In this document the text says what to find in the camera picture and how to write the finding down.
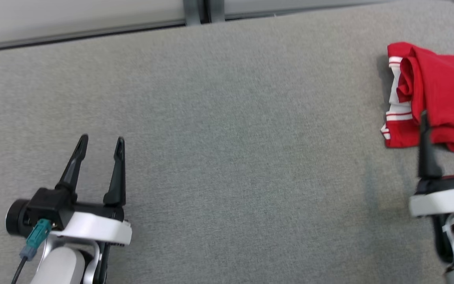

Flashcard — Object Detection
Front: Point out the left camera cable teal plug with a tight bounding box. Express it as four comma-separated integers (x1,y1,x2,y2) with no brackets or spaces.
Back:
11,219,52,284

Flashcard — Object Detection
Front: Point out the grey partition post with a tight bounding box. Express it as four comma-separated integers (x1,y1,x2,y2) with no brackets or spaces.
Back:
183,0,226,26

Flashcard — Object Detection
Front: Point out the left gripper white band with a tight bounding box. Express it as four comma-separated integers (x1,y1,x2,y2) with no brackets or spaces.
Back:
50,134,133,247

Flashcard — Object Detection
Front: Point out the red jersey number 23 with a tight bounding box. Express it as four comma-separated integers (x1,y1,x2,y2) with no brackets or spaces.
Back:
396,45,454,153

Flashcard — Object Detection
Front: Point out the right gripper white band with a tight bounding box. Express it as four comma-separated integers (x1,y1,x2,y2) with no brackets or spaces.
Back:
409,107,454,218

